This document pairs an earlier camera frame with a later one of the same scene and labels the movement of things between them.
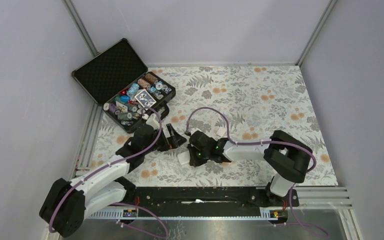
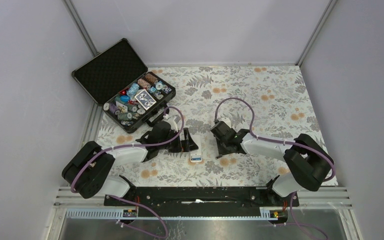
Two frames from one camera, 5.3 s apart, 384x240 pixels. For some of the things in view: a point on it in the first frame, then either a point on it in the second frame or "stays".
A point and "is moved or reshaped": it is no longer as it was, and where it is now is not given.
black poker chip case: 117,79 stays
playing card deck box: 145,99 stays
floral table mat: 240,102 stays
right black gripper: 194,161 -> 221,151
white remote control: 184,157 is moved or reshaped
